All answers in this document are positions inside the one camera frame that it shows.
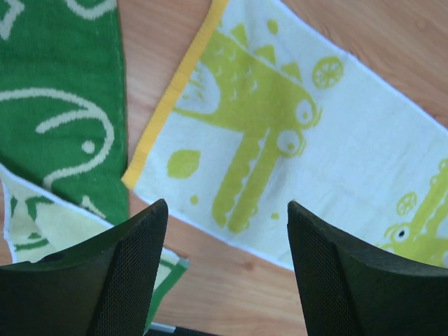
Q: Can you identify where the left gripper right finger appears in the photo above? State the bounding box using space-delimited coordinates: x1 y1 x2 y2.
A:
287 201 447 335

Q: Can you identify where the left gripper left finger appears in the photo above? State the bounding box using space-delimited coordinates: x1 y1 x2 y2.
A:
1 199 168 335

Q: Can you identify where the cream yellow crocodile towel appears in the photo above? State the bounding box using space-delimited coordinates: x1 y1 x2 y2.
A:
122 1 447 269

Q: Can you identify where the green patterned towel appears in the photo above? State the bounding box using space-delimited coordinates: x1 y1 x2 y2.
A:
1 1 186 335

